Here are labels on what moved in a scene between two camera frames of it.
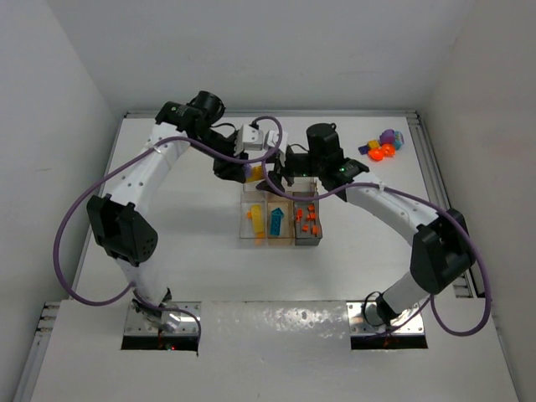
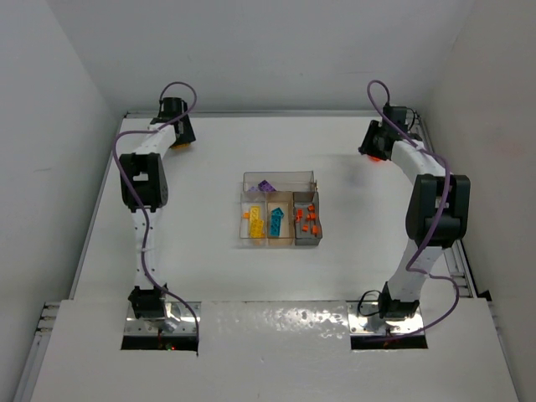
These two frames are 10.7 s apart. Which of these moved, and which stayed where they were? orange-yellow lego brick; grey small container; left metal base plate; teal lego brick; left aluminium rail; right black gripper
Moved: orange-yellow lego brick; right black gripper
Stayed: left aluminium rail; teal lego brick; left metal base plate; grey small container
